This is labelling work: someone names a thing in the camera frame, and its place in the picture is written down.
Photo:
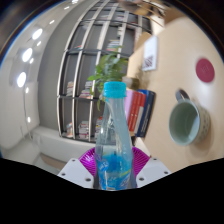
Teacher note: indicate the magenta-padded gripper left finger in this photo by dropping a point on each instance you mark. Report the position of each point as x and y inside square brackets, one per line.
[74, 170]

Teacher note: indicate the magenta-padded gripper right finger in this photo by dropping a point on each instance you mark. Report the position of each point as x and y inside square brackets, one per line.
[151, 170]

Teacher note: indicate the clear bottle with blue cap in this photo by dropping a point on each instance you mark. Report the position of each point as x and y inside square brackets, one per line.
[113, 146]

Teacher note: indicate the thick dark blue book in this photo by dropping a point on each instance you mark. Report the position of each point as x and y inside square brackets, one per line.
[148, 113]

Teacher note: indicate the green mug with dotted pattern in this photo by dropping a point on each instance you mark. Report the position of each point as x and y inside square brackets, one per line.
[185, 123]

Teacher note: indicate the red book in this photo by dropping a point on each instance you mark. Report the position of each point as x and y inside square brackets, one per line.
[137, 110]

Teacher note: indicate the pink book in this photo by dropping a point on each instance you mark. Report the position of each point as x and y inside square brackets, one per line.
[128, 103]

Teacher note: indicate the grey shelf unit with books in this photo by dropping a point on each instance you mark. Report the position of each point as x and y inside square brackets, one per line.
[83, 83]

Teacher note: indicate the group of ceiling lights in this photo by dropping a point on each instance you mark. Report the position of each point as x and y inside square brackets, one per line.
[21, 79]

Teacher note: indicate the potted green leafy plant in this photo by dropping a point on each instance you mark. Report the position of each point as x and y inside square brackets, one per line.
[110, 68]

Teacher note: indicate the flat round red coaster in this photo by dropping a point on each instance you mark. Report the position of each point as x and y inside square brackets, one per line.
[205, 70]

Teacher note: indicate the white printed booklet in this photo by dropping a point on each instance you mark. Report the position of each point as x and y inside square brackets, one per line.
[150, 53]

